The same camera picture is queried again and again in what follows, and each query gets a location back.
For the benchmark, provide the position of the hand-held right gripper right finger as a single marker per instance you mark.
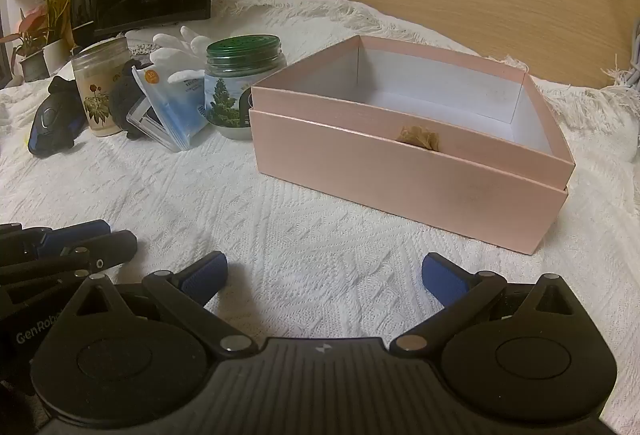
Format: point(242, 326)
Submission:
point(442, 277)

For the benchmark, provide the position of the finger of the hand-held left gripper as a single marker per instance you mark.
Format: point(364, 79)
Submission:
point(75, 235)
point(110, 245)

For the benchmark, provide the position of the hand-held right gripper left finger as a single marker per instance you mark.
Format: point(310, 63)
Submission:
point(205, 277)

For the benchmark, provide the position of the pink cardboard box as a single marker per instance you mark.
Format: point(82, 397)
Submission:
point(400, 185)

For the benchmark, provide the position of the black and blue mouse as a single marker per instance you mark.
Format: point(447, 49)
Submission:
point(50, 120)

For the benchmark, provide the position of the blue tissue packet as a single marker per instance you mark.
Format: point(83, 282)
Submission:
point(175, 110)

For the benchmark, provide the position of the dark cloth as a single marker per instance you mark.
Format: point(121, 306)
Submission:
point(122, 90)

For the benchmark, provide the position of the white glove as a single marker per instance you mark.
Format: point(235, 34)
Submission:
point(170, 50)

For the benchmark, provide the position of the white fringed blanket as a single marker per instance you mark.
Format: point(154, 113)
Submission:
point(200, 205)

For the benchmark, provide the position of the clear plastic case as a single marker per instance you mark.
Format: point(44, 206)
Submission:
point(145, 117)

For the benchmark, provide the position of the tan fluffy tassel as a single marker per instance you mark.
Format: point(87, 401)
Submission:
point(417, 137)

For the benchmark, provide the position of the cream floral jar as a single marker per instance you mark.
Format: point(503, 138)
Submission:
point(97, 85)

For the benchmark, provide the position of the grey plant pot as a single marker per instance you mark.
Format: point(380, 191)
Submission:
point(34, 67)

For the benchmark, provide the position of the white plant pot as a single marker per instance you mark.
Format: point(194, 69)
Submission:
point(56, 57)

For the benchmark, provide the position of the green lid glass jar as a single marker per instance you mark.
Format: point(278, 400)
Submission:
point(240, 80)

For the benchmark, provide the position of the pink leaf plant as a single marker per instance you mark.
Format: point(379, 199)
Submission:
point(27, 35)

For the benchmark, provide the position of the green leaf plant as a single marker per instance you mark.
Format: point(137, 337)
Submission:
point(55, 15)

